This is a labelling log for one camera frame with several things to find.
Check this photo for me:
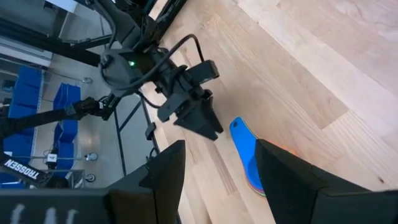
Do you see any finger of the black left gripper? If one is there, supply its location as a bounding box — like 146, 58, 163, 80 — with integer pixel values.
198, 96, 224, 141
174, 104, 209, 138

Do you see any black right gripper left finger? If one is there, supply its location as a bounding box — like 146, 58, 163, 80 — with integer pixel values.
0, 139, 187, 224

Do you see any blue storage bin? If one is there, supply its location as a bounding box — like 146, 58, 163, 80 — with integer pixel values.
54, 119, 78, 144
2, 133, 35, 155
52, 82, 81, 110
9, 65, 43, 110

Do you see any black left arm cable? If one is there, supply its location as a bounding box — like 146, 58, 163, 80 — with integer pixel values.
98, 33, 206, 93

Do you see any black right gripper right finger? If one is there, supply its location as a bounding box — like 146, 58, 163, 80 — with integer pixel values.
254, 139, 398, 224

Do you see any blue measuring cup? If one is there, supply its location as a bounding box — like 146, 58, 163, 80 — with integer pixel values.
229, 116, 266, 194

